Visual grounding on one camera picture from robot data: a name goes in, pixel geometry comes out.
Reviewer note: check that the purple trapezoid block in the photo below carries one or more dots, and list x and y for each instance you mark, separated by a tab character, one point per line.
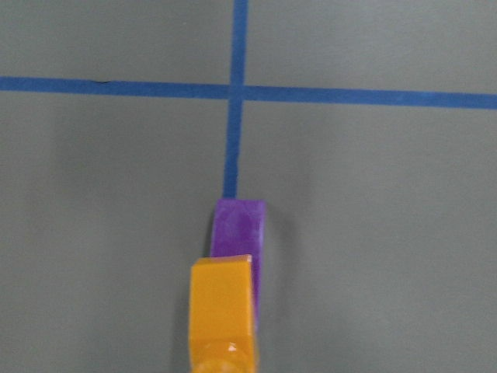
238	229

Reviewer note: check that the orange trapezoid block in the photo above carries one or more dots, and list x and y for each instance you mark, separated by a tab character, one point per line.
221	333

